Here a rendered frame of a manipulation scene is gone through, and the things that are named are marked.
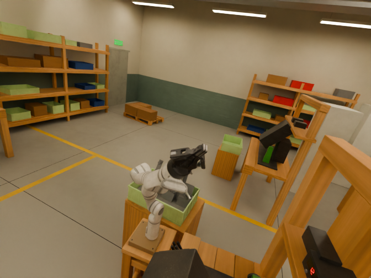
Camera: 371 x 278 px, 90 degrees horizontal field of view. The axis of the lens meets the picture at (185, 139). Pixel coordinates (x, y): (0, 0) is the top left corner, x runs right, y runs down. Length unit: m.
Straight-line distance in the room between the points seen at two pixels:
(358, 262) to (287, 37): 7.17
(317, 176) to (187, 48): 7.48
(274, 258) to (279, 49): 6.81
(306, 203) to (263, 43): 6.76
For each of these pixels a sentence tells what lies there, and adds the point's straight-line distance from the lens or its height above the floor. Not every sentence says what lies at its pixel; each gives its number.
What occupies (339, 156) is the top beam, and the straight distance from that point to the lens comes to 1.06.
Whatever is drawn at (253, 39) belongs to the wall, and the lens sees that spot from 7.69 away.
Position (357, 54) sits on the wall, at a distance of 7.98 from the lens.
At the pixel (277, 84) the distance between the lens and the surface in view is 7.05.
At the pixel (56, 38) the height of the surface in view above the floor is 2.12.
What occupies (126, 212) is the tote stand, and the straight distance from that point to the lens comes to 2.15.
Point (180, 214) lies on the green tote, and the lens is 1.78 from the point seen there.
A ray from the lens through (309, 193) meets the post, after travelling 1.27.
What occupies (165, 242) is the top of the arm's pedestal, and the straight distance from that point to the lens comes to 1.67.
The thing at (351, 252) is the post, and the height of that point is 1.69.
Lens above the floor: 2.16
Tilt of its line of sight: 22 degrees down
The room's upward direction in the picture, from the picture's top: 11 degrees clockwise
